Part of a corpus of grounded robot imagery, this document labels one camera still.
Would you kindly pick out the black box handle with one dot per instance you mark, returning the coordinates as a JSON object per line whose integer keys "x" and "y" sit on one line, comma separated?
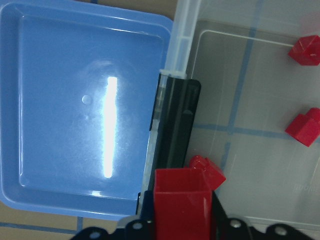
{"x": 172, "y": 120}

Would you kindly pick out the clear plastic storage box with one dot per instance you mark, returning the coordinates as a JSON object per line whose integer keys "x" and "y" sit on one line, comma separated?
{"x": 251, "y": 90}

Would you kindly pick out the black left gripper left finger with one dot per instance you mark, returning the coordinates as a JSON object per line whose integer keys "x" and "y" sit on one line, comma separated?
{"x": 142, "y": 225}

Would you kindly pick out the red block box middle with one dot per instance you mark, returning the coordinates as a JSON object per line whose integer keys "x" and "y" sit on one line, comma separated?
{"x": 305, "y": 128}

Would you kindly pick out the blue plastic tray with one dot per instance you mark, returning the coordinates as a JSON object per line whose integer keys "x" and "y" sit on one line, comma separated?
{"x": 78, "y": 83}

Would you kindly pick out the red block box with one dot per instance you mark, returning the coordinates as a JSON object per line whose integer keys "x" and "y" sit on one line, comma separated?
{"x": 306, "y": 51}
{"x": 305, "y": 128}

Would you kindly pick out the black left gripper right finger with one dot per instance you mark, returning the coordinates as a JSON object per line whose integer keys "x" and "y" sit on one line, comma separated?
{"x": 224, "y": 227}

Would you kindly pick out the red block box far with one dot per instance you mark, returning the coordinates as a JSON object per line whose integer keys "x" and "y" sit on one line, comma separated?
{"x": 306, "y": 51}

